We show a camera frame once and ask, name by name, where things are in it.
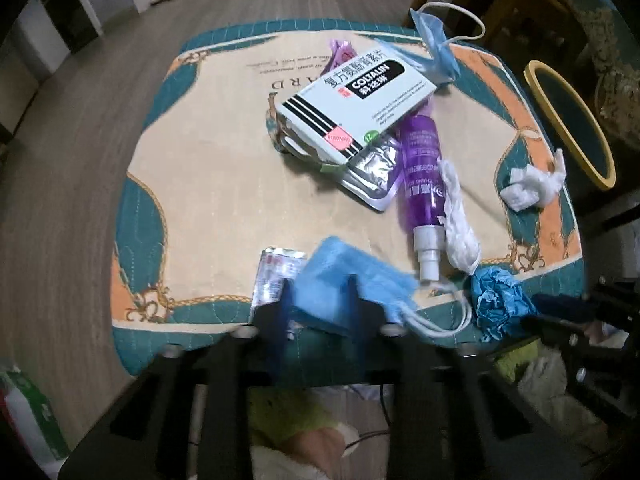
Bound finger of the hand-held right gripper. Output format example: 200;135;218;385
560;332;640;426
520;276;640;341

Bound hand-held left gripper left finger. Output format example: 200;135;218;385
57;277;301;480

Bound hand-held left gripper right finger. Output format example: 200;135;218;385
347;275;583;480

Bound silver red blister pack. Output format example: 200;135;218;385
248;246;307;326

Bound blue paper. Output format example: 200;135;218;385
470;266;538;343

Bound long white tissue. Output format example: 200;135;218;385
436;158;482;276

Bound wadded white tissue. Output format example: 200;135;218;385
500;149;568;211

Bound purple spray bottle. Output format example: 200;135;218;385
396;105;446;282

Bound foil wrapper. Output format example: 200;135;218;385
264;95;346;175

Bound teal bin with yellow rim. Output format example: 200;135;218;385
523;60;617;191

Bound white striped medicine box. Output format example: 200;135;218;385
277;46;437;166

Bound small purple packet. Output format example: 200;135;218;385
320;39;357;78

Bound blue face mask white loops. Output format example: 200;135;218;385
372;1;487;86

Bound person's yellow-green clothing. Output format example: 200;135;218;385
247;342;608;480

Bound teal and cream printed mat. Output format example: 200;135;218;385
111;19;586;378

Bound patterned lace tablecloth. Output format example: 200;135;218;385
540;0;640;136

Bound green and white carton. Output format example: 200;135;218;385
0;360;71;466

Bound black cable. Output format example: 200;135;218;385
345;385;397;456

